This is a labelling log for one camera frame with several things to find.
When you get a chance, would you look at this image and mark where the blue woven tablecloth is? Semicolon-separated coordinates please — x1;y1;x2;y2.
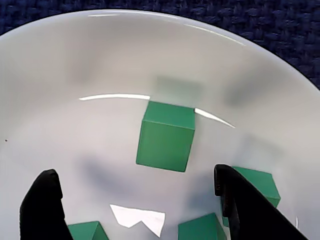
0;0;320;91

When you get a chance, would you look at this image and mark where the white round plate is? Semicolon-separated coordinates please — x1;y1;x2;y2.
0;9;320;240

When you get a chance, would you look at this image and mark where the green cube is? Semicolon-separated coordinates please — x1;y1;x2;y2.
177;212;226;240
221;165;281;227
67;220;110;240
135;100;196;173

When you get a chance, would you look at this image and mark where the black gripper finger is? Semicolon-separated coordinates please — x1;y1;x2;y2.
19;169;75;240
214;164;309;240

